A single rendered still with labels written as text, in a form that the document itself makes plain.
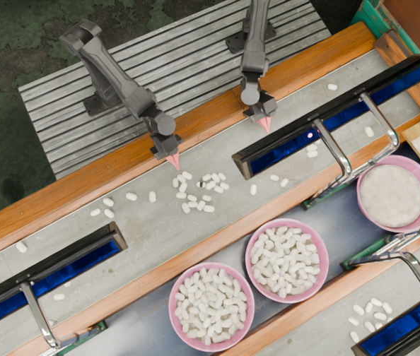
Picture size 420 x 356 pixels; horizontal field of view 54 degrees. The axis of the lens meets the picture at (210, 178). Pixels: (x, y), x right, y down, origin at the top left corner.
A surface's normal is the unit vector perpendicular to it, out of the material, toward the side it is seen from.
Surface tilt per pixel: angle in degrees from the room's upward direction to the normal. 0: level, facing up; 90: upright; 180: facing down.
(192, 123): 0
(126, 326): 0
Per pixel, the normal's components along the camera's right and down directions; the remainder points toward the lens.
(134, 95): 0.37, 0.12
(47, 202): 0.02, -0.25
